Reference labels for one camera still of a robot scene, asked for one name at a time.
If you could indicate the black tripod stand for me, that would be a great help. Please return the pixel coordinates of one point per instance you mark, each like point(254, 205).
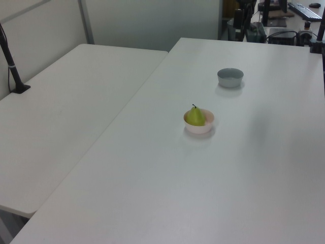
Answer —
point(238, 18)

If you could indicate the black monitor stand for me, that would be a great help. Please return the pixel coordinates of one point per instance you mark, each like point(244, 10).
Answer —
point(267, 15)

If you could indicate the green pear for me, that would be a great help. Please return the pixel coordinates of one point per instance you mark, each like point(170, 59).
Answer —
point(195, 118)

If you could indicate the emergency stop button box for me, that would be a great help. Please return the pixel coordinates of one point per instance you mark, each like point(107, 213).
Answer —
point(306, 33)

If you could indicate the pink bowl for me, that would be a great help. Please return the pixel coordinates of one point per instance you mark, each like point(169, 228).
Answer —
point(200, 129)

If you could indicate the black computer mouse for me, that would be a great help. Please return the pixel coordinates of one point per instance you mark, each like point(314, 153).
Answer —
point(314, 4)

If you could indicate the black electronics box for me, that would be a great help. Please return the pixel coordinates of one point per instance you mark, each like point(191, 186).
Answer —
point(281, 36)

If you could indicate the black keyboard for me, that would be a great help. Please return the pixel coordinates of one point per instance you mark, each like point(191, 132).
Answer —
point(304, 11)

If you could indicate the grey bowl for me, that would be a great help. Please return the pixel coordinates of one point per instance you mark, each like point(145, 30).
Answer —
point(229, 81)

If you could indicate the black clamped camera pole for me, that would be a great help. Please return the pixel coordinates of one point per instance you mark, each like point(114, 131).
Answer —
point(319, 35)

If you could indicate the dark green box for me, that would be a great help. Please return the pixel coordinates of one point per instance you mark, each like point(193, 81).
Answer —
point(257, 31)

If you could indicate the black camera pole with base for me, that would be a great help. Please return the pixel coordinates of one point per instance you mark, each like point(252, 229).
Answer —
point(11, 67)

